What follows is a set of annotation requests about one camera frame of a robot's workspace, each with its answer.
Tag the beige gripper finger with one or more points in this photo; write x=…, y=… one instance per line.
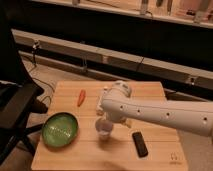
x=127, y=123

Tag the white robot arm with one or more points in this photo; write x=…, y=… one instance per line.
x=192, y=116

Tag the white tube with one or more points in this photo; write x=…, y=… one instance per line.
x=99, y=110

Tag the black remote control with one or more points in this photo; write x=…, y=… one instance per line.
x=140, y=144

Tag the orange carrot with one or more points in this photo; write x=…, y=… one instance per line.
x=81, y=98

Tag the green bowl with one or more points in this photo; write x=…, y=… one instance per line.
x=60, y=130

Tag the black chair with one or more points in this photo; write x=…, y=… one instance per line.
x=18, y=94

